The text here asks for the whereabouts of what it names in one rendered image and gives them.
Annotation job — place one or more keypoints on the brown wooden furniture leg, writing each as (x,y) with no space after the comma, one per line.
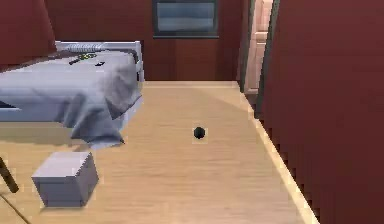
(7,176)

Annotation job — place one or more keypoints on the grey striped pillow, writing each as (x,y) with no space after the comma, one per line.
(86,47)

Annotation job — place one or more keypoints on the small black flat object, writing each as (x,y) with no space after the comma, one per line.
(99,63)

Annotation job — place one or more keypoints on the small black ball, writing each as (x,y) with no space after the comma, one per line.
(199,132)

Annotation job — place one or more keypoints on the dark framed window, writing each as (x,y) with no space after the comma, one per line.
(185,17)

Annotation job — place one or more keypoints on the pale panelled room door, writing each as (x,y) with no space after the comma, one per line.
(258,50)

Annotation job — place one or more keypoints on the grey blanket bed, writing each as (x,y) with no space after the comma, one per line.
(66,90)

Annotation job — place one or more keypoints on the grey cube box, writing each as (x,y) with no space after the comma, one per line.
(65,180)

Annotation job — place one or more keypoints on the black remote control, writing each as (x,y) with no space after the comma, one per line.
(74,61)

